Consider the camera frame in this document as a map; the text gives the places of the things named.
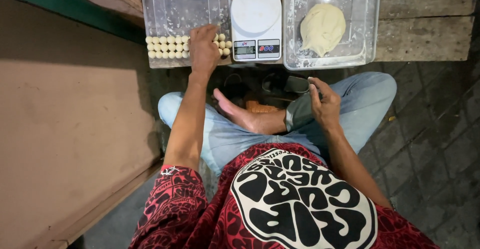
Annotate wooden plank bench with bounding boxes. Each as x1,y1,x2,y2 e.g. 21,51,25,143
49,0,478,62

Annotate large pale dough lump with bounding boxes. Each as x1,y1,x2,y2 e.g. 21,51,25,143
299,3,347,58

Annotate red patterned shirt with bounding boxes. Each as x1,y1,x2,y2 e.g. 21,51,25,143
128,143,440,249

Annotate clear plastic tub with dough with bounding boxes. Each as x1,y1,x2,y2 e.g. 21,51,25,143
282,0,382,71

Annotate clear plastic tub with balls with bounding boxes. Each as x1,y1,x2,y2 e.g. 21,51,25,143
139,0,233,69

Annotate orange ribbed sandal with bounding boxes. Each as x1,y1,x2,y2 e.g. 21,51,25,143
245,100,281,114

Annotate rows of small dough balls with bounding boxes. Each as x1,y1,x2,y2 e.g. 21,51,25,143
145,33,233,59

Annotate person's left hand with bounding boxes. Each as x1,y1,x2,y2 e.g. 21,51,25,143
188,24,222,78

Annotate person's bare foot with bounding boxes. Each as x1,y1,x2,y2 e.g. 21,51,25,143
212,88,288,135

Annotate brown plywood panel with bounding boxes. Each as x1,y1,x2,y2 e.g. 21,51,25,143
0,0,163,249

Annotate white digital kitchen scale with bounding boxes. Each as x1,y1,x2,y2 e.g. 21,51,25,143
230,0,283,63

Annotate person's right hand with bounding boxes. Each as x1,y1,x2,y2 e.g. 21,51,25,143
307,77,342,130

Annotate light blue jeans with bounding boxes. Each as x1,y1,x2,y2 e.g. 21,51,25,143
157,71,398,177

